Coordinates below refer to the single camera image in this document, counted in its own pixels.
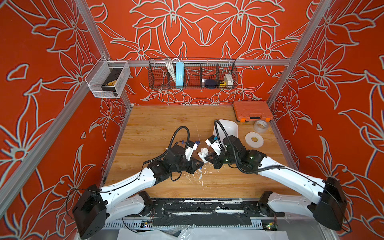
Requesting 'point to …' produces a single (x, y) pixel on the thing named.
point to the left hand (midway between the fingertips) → (203, 164)
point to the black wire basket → (192, 73)
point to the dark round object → (210, 82)
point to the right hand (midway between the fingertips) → (203, 159)
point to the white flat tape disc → (254, 139)
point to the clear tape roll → (260, 126)
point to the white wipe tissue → (203, 153)
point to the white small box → (228, 80)
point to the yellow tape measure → (222, 83)
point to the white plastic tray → (231, 128)
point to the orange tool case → (252, 110)
